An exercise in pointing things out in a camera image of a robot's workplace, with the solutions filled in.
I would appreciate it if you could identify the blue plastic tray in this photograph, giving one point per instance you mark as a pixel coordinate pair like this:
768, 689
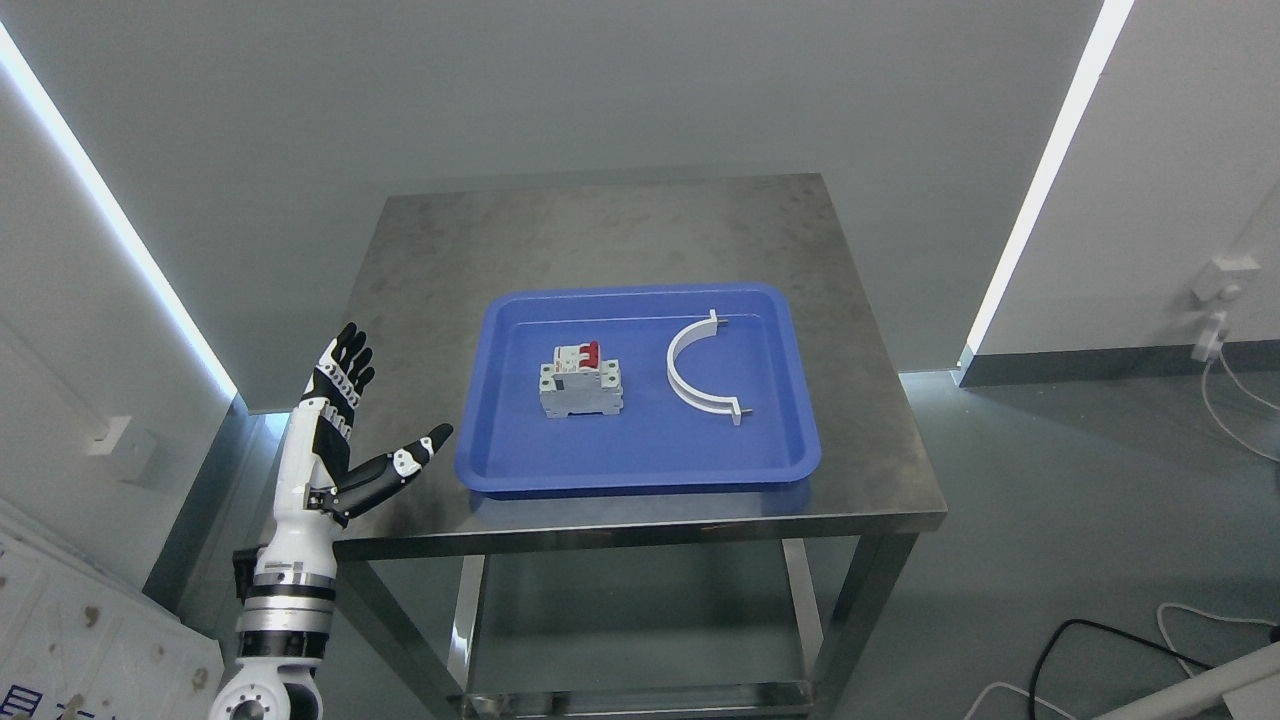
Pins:
714, 393

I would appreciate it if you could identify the white wall bracket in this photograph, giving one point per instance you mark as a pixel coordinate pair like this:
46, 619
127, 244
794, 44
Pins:
122, 451

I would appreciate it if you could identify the white wall socket plug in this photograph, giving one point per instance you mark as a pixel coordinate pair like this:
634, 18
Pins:
1216, 288

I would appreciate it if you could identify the stainless steel table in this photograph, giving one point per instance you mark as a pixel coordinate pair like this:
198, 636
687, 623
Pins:
413, 574

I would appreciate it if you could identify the grey circuit breaker red switch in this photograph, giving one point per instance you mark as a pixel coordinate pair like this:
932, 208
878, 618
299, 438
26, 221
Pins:
580, 381

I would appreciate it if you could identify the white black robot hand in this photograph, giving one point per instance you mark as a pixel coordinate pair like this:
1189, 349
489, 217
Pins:
318, 491

